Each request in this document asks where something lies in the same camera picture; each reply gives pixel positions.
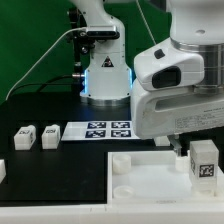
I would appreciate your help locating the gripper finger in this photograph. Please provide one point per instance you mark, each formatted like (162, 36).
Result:
(175, 142)

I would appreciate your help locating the white block left edge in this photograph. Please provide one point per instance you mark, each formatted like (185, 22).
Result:
(2, 170)

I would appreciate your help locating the white square table top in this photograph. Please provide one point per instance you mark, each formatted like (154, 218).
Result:
(155, 178)

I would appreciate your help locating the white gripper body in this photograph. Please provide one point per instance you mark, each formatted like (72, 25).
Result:
(174, 111)

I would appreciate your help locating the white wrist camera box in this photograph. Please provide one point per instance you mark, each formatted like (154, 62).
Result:
(163, 66)

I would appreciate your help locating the white marker sheet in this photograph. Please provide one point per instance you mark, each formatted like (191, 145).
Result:
(98, 130)

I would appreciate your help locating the white front frame wall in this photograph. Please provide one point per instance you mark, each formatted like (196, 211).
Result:
(108, 213)

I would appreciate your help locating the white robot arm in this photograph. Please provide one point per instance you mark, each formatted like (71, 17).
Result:
(197, 27)

